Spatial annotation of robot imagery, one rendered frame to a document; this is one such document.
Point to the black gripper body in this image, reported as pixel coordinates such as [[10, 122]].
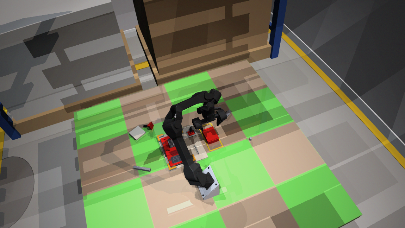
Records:
[[208, 118]]

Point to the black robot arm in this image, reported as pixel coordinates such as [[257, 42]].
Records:
[[173, 129]]

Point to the white flat square tile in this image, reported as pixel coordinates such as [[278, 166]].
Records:
[[137, 132]]

